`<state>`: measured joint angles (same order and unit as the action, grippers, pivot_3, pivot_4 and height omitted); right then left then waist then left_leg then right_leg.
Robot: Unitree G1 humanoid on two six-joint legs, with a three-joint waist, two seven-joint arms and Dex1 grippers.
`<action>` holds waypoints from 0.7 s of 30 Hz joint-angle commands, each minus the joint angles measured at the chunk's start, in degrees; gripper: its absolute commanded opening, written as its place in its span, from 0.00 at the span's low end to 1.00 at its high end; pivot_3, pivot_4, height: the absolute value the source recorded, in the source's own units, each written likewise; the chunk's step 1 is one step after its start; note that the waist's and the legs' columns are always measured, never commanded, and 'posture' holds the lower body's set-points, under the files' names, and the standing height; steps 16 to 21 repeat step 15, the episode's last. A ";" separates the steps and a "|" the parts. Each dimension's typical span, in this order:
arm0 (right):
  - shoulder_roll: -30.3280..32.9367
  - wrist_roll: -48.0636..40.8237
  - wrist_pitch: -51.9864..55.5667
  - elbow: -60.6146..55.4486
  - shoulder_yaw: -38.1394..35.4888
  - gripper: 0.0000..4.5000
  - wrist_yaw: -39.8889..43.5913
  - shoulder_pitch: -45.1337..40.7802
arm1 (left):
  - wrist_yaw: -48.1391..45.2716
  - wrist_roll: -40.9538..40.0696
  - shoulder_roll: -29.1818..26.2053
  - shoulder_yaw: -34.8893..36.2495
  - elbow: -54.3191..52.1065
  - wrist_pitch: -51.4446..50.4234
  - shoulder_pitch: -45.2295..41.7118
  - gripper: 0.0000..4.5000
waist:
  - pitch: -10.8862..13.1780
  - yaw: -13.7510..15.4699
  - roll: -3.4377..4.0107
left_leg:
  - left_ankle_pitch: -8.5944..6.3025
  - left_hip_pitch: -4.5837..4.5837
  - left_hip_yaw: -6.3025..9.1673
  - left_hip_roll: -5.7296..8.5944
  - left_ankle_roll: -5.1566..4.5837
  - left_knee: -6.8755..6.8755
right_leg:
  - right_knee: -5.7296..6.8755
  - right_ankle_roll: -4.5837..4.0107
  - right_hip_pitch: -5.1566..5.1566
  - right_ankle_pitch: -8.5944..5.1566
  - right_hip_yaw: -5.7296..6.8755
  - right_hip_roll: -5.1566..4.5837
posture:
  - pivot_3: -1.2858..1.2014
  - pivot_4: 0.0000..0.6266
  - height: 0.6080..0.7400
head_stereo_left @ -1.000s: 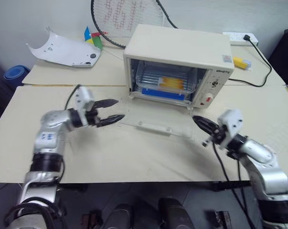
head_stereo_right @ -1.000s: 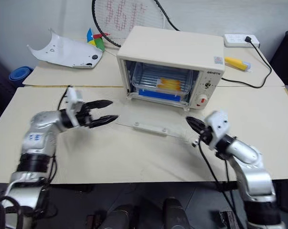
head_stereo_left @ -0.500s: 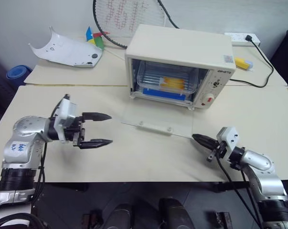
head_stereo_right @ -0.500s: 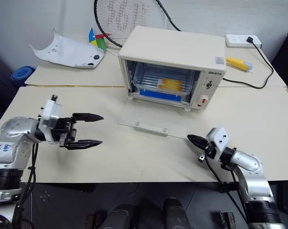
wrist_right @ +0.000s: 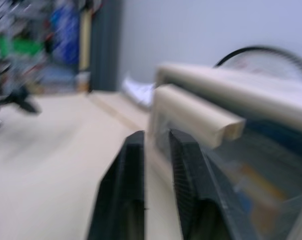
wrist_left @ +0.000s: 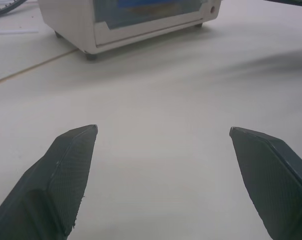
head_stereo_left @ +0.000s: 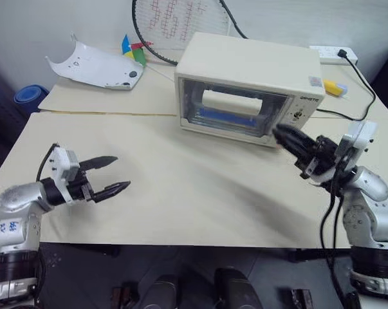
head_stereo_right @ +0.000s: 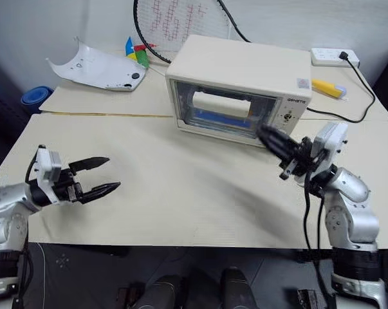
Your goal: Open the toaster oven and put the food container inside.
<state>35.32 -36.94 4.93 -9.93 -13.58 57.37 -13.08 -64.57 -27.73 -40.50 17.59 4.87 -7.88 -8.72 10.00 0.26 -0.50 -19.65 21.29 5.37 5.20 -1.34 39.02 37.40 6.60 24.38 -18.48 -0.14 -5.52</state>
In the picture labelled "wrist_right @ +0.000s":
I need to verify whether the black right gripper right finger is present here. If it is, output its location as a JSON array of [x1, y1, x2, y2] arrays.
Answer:
[[167, 128, 254, 240]]

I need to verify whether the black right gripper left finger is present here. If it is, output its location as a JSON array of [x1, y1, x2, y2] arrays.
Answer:
[[87, 129, 147, 240]]

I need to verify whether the clear plastic storage bin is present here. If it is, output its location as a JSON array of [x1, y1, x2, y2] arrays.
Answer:
[[147, 84, 302, 240]]

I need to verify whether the cream toaster oven body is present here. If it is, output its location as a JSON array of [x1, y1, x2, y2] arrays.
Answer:
[[154, 62, 302, 132]]

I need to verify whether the white crumpled cloth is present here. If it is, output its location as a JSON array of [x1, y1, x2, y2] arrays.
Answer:
[[121, 71, 157, 111]]

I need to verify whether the dark grey pillar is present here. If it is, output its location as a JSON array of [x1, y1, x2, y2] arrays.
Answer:
[[90, 0, 124, 93]]

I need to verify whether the white fan with black rim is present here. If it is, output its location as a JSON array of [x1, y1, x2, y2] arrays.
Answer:
[[212, 45, 302, 82]]

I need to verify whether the beige upright wooden strip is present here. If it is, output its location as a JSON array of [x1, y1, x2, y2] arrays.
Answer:
[[79, 11, 92, 71]]

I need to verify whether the blue banner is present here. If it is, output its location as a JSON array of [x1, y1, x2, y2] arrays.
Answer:
[[50, 4, 81, 66]]

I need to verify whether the green box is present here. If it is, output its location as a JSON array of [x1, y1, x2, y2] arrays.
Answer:
[[0, 34, 46, 59]]

